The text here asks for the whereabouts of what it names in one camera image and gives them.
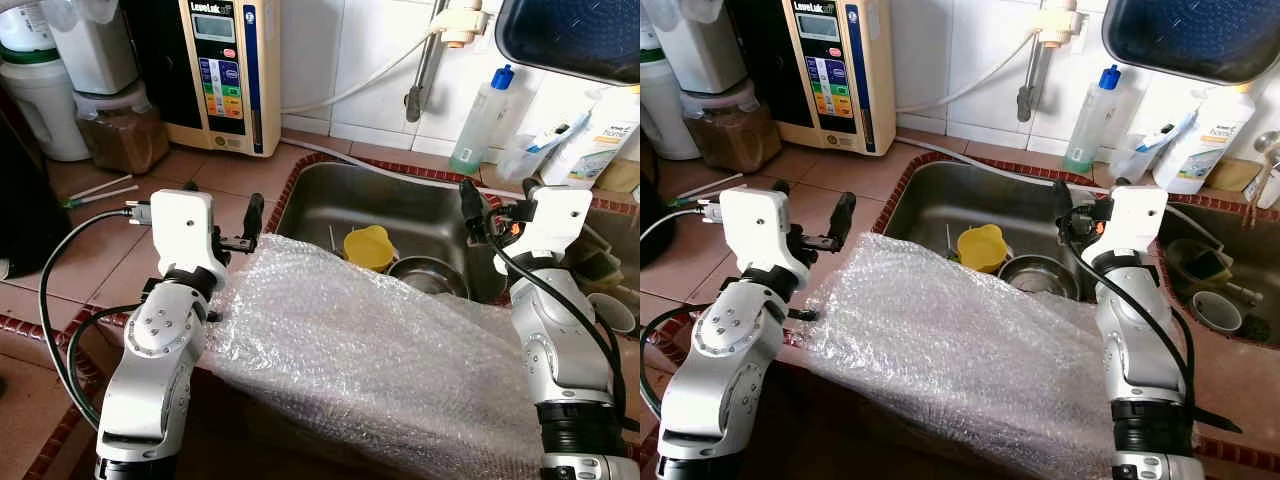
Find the clear bottle blue cap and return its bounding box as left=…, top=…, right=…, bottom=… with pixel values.
left=1062, top=65, right=1131, bottom=176
left=448, top=65, right=521, bottom=176

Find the white jug green band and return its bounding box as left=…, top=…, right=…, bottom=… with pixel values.
left=640, top=45, right=701, bottom=161
left=0, top=0, right=91, bottom=163

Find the clear plastic cup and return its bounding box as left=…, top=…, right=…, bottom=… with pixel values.
left=1110, top=135, right=1166, bottom=183
left=497, top=135, right=551, bottom=183

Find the metal wall tap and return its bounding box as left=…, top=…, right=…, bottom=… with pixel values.
left=405, top=0, right=491, bottom=123
left=1017, top=0, right=1091, bottom=123

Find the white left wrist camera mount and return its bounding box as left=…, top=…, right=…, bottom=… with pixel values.
left=148, top=190, right=229, bottom=286
left=718, top=187, right=809, bottom=286

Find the steel ladle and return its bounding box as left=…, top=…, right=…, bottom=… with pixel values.
left=1245, top=130, right=1280, bottom=226

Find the white detergent bottle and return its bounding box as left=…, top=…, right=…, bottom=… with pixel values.
left=545, top=88, right=641, bottom=191
left=1152, top=85, right=1256, bottom=196

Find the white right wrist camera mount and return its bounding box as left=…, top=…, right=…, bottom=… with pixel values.
left=1085, top=185, right=1169, bottom=271
left=492, top=185, right=593, bottom=273

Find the steel sink basin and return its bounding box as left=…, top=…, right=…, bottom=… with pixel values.
left=1155, top=195, right=1280, bottom=351
left=265, top=155, right=511, bottom=306
left=882, top=155, right=1116, bottom=306
left=560, top=195, right=641, bottom=346

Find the blue white toothbrush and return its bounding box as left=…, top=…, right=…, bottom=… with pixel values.
left=1140, top=110, right=1201, bottom=153
left=527, top=110, right=591, bottom=153

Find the beige water ionizer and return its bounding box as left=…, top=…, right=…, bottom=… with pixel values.
left=120, top=0, right=283, bottom=158
left=735, top=0, right=896, bottom=156

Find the yellow sponge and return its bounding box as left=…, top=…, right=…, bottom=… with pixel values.
left=598, top=160, right=641, bottom=196
left=1205, top=158, right=1263, bottom=193

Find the clear bubble wrap sheet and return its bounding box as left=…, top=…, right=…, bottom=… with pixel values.
left=205, top=235, right=546, bottom=480
left=800, top=232, right=1201, bottom=480

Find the tub with green sponge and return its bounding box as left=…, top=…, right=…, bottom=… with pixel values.
left=1165, top=238, right=1234, bottom=288
left=568, top=240, right=623, bottom=291

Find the black cable with silver plug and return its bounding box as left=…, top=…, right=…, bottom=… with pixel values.
left=640, top=198, right=725, bottom=243
left=40, top=200, right=154, bottom=431

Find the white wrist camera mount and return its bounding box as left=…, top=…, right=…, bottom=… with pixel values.
left=1085, top=185, right=1169, bottom=271
left=148, top=190, right=229, bottom=286
left=718, top=187, right=809, bottom=286
left=492, top=185, right=593, bottom=273

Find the yellow plastic cup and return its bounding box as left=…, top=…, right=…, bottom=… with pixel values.
left=956, top=224, right=1009, bottom=274
left=343, top=225, right=397, bottom=273

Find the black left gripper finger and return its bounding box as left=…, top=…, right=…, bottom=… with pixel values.
left=242, top=192, right=267, bottom=251
left=832, top=190, right=858, bottom=251

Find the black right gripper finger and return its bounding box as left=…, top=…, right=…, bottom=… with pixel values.
left=458, top=178, right=487, bottom=241
left=1050, top=178, right=1077, bottom=241

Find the jar of brown powder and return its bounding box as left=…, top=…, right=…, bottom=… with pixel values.
left=72, top=82, right=171, bottom=176
left=682, top=82, right=783, bottom=173

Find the dark blue basin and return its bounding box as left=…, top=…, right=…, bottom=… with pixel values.
left=495, top=0, right=641, bottom=86
left=1102, top=0, right=1280, bottom=86

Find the white plastic container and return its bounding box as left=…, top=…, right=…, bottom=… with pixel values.
left=648, top=0, right=751, bottom=96
left=40, top=0, right=141, bottom=96

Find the long white hose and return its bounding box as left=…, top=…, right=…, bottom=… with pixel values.
left=895, top=135, right=1226, bottom=226
left=280, top=135, right=641, bottom=216

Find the white stick green tip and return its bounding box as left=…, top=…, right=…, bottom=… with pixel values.
left=672, top=173, right=743, bottom=199
left=70, top=175, right=134, bottom=200
left=62, top=185, right=141, bottom=209
left=668, top=186, right=746, bottom=209

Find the black electric kettle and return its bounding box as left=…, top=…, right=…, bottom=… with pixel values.
left=640, top=150, right=676, bottom=266
left=0, top=85, right=46, bottom=281

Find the thin white tube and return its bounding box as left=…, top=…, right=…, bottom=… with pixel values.
left=282, top=30, right=446, bottom=114
left=897, top=30, right=1051, bottom=114

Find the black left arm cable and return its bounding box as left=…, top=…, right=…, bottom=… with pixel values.
left=640, top=303, right=713, bottom=419
left=68, top=303, right=141, bottom=403

